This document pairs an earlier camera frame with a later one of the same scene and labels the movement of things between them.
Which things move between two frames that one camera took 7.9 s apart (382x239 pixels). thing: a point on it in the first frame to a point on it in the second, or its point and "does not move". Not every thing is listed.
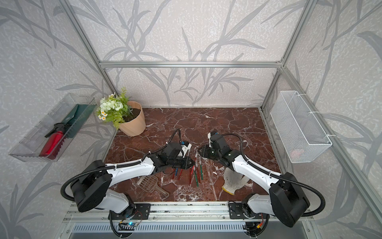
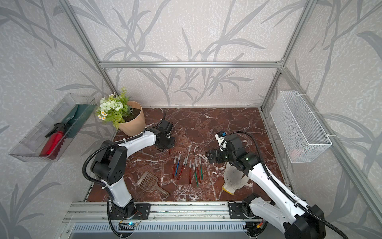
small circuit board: [132, 224] does not move
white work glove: [233, 180] does not move
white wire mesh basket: [301, 135] does not move
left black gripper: [186, 163] to [171, 146]
